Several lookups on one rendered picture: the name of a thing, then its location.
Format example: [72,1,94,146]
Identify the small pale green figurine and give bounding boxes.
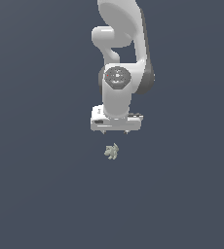
[104,142,120,160]

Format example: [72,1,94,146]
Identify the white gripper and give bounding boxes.
[90,105,145,135]

